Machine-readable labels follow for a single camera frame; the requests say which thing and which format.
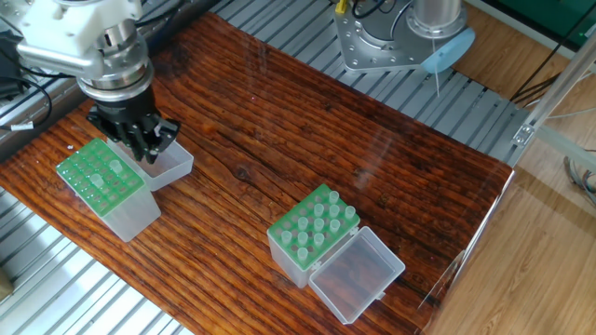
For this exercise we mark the aluminium frame post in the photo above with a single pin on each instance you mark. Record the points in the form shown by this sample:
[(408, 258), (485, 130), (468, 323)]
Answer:
[(549, 102)]

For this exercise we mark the glossy brown wooden board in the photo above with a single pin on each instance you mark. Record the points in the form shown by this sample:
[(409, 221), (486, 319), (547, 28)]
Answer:
[(372, 167)]

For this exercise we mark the silver robot mounting plate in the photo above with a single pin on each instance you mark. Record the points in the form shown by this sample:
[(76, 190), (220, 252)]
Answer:
[(358, 46)]

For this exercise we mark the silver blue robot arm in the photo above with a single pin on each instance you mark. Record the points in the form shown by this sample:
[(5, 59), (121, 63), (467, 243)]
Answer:
[(93, 42)]

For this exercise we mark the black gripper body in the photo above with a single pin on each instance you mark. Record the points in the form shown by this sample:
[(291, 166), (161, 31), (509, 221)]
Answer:
[(121, 110)]

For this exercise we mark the clear tip box green rack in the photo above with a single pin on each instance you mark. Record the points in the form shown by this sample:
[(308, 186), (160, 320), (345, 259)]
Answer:
[(289, 251)]

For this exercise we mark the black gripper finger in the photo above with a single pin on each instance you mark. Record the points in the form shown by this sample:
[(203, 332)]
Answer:
[(166, 132), (140, 144)]

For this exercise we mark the clear tip box with tips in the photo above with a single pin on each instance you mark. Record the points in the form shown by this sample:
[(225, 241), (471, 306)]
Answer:
[(126, 209)]

